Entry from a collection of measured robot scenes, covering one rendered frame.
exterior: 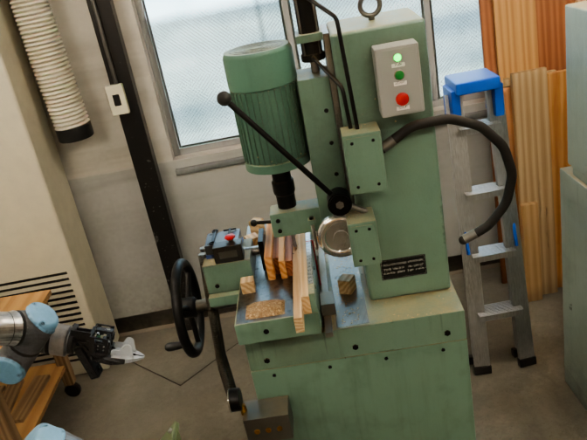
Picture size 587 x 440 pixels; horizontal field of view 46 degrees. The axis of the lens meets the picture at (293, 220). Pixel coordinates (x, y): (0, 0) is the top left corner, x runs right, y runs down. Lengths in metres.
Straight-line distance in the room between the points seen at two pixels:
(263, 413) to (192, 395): 1.23
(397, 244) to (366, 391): 0.41
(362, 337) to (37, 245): 1.77
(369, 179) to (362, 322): 0.39
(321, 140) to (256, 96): 0.20
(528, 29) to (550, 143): 0.49
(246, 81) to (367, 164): 0.35
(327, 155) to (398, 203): 0.22
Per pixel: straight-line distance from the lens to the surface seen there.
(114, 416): 3.12
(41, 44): 3.02
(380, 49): 1.59
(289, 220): 1.84
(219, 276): 1.90
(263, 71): 1.67
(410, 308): 1.84
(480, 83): 2.51
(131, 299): 3.56
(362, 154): 1.62
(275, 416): 1.85
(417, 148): 1.72
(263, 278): 1.89
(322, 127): 1.72
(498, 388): 2.84
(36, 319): 1.86
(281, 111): 1.70
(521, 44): 3.14
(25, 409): 3.02
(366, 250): 1.71
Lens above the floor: 1.78
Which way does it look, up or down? 23 degrees down
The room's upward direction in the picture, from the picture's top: 11 degrees counter-clockwise
